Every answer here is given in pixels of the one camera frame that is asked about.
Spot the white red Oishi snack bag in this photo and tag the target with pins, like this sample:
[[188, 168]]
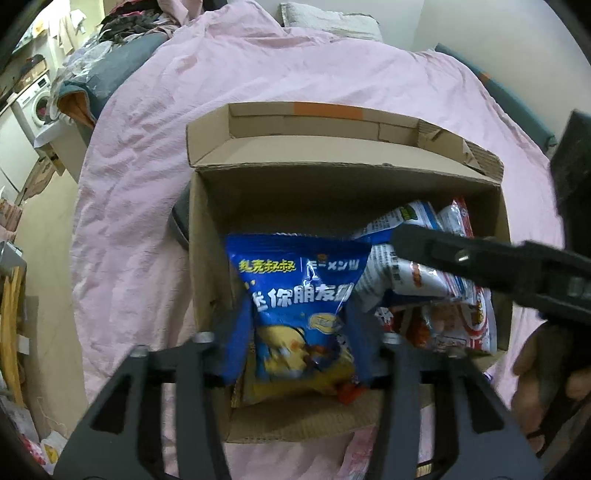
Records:
[[462, 325]]

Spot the pink bed duvet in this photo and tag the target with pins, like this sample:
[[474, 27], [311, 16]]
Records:
[[130, 281]]

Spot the white washing machine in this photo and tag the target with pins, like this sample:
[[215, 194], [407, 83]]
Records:
[[30, 106]]

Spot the grey blue folded bedding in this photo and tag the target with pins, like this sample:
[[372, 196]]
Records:
[[89, 77]]

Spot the grey white pillow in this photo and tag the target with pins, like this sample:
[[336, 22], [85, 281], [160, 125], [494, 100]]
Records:
[[349, 25]]

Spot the grey striped garment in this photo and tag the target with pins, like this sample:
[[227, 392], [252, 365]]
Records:
[[178, 219]]

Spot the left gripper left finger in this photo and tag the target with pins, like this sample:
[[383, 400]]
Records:
[[120, 435]]

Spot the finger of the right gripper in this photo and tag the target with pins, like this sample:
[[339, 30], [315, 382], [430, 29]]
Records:
[[487, 263]]

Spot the pink snack packet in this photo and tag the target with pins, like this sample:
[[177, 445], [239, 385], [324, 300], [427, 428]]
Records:
[[362, 447]]

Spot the person's right hand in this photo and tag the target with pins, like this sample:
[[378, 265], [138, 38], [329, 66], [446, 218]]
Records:
[[552, 401]]

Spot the blue mini noodle snack bag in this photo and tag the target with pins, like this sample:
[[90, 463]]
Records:
[[298, 285]]

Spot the pile of dark clothes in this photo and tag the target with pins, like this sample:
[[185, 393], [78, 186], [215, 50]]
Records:
[[132, 19]]

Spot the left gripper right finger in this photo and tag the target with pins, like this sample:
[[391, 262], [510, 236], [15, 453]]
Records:
[[475, 436]]

